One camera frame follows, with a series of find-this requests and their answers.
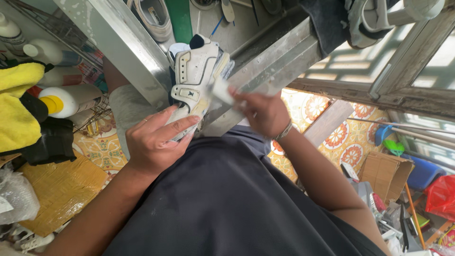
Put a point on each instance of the white bottle with yellow cap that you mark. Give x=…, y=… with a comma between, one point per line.
x=71, y=99

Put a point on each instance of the blue plastic scoop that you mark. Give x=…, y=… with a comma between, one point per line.
x=383, y=134

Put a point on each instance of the person's right hand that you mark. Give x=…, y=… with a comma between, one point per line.
x=266, y=113

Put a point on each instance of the person's right fingers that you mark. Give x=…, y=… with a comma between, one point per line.
x=239, y=95

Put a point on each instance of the green plastic brush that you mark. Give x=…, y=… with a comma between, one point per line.
x=394, y=147

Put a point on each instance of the white and navy sneaker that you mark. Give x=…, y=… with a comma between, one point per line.
x=195, y=71

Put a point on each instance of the person's left hand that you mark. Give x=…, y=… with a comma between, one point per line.
x=149, y=145

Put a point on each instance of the weathered wooden window frame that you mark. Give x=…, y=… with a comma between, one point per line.
x=394, y=78

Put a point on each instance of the orange stick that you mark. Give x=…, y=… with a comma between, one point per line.
x=414, y=213

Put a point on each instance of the white cleaning brush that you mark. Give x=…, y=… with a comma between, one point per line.
x=222, y=90

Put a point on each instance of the black cloth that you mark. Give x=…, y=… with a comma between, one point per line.
x=53, y=142

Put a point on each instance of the person's dark grey shirt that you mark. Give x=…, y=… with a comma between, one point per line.
x=227, y=199

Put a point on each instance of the dark cloth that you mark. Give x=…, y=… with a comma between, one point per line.
x=327, y=25

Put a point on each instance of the person's left fingers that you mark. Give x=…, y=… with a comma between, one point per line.
x=177, y=122

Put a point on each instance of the stainless steel sink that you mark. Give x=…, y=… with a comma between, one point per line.
x=270, y=60

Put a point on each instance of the red plastic bag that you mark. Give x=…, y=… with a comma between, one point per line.
x=442, y=197

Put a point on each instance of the white bottle with red label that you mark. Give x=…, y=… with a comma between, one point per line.
x=62, y=76

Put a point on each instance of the wooden plank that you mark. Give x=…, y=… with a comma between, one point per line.
x=328, y=122

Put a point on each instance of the white bottle with blue label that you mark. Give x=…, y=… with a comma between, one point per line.
x=49, y=52

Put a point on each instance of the clear bubble wrap bag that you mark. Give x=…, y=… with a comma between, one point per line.
x=17, y=199

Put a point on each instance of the blue plastic container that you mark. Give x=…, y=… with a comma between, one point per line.
x=424, y=172

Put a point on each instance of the taped brown cardboard box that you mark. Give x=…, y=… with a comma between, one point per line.
x=60, y=192

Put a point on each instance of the metal poles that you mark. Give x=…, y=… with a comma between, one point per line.
x=419, y=133

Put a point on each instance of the white and grey sneaker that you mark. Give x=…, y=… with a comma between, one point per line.
x=373, y=17

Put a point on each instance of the white sneaker with grey sole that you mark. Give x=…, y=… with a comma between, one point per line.
x=154, y=17

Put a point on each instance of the white bottle with ridged neck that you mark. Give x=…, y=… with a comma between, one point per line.
x=10, y=35

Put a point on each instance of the yellow cloth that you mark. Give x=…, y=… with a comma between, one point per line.
x=17, y=117

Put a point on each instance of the open brown cardboard box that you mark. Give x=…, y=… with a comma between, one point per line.
x=385, y=174

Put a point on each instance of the heap of mixed clutter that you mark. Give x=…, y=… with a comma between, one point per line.
x=394, y=224

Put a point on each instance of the green board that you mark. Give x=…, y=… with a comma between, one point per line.
x=179, y=19

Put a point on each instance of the grey cloth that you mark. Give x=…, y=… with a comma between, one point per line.
x=128, y=110

